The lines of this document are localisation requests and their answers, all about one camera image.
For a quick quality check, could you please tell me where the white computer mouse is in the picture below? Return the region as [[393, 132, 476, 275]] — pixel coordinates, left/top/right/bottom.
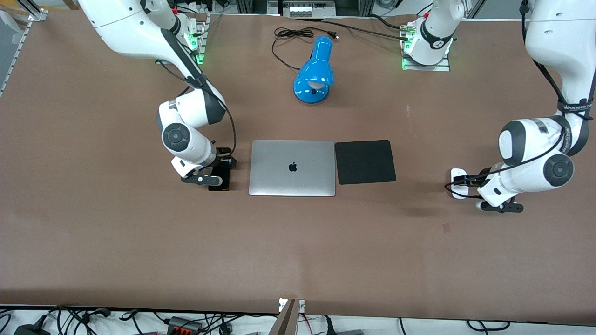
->
[[450, 167, 469, 200]]

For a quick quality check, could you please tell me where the black smartphone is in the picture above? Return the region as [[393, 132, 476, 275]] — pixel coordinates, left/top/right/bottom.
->
[[208, 148, 232, 192]]

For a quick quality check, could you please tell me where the black square mouse pad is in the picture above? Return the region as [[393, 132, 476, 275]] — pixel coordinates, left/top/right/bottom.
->
[[335, 140, 397, 185]]

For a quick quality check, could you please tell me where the silver laptop with apple logo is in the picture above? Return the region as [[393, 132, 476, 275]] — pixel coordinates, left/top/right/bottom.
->
[[248, 140, 336, 197]]

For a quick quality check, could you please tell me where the large brown table cover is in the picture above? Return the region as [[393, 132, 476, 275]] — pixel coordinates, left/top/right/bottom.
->
[[0, 9, 596, 324]]

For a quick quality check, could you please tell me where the blue desk lamp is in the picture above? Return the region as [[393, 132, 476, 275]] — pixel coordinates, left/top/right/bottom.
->
[[293, 36, 335, 104]]

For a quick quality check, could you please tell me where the grey orange terminal block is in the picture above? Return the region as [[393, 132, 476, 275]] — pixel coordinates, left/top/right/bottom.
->
[[167, 316, 204, 334]]

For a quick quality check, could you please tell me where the wooden board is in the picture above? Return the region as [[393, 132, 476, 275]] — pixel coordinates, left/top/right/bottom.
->
[[275, 299, 299, 335]]

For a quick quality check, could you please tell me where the white power strip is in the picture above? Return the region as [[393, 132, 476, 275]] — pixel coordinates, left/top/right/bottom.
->
[[289, 1, 336, 18]]

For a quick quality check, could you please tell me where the black power adapter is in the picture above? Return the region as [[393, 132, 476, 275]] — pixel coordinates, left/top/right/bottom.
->
[[13, 322, 52, 335]]

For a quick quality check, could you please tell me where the black cable along right arm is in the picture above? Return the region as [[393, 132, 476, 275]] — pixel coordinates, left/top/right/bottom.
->
[[156, 58, 237, 156]]

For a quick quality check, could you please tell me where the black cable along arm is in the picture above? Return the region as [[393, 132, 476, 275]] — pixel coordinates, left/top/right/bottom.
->
[[444, 0, 596, 194], [156, 58, 237, 156]]

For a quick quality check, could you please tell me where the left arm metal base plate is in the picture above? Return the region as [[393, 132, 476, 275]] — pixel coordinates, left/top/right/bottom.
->
[[401, 21, 451, 72]]

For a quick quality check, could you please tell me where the black printed velcro strap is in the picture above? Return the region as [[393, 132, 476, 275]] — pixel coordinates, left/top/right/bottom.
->
[[557, 98, 596, 118]]

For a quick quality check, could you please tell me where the thin black lamp cord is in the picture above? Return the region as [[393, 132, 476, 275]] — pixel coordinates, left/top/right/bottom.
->
[[271, 27, 339, 71]]

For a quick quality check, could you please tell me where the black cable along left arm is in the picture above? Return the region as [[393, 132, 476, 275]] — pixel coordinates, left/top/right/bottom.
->
[[444, 0, 596, 194]]

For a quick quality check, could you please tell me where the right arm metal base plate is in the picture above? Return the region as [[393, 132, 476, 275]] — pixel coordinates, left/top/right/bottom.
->
[[185, 14, 209, 65]]

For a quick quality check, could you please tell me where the white metal bracket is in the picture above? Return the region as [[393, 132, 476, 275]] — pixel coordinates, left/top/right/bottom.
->
[[278, 298, 306, 313]]

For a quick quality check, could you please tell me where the thick black cable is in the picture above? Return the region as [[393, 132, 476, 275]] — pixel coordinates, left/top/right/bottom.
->
[[298, 18, 410, 41]]

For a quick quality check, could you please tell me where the white perforated side rail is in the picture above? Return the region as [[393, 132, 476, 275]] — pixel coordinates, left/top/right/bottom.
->
[[0, 19, 34, 98]]

